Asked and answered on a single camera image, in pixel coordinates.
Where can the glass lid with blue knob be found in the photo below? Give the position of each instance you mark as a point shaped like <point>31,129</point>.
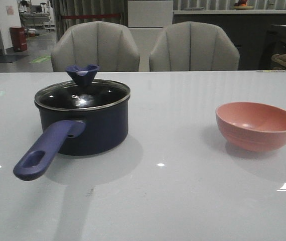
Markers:
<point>83,92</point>

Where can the pink plastic bowl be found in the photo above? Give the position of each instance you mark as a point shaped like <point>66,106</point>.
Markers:
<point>252,126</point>

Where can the dark blue saucepan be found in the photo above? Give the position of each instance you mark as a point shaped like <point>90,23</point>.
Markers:
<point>73,133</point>

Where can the left grey upholstered chair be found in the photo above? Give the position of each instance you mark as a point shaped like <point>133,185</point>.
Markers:
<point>110,46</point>

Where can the grey upholstered chair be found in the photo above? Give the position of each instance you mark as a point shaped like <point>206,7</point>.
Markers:
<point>110,46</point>
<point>193,46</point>

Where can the right grey upholstered chair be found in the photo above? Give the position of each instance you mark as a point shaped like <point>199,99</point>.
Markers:
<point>193,46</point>

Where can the white cabinet block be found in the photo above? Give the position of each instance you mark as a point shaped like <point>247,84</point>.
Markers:
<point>149,14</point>

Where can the dark kitchen counter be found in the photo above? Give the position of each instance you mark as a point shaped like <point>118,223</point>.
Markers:
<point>246,29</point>

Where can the red trash bin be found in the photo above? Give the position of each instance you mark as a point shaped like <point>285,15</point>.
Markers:
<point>18,38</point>

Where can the fruit plate on counter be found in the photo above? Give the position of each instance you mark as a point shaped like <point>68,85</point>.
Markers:
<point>242,5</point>

